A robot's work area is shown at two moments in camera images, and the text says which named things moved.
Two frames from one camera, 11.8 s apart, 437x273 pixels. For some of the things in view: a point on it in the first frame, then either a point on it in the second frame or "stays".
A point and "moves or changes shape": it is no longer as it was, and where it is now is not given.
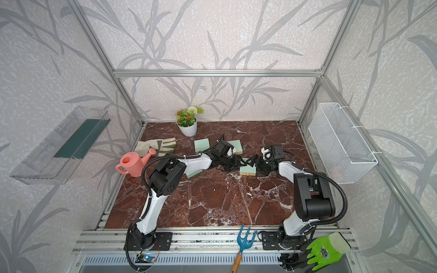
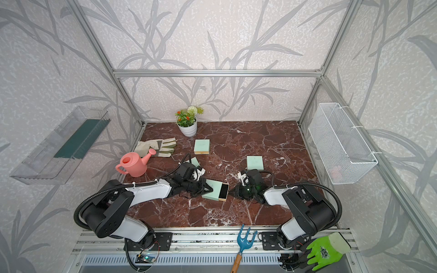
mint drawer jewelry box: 247,170 -> 220,190
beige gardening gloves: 162,147 stays
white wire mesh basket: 346,154 stays
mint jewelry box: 201,145 stays
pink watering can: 131,163 stays
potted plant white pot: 186,120 stays
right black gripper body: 263,166 -> 245,193
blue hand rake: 243,243 stays
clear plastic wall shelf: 56,158 stays
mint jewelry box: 236,144 moves or changes shape
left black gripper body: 230,165 -> 196,188
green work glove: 328,249 stays
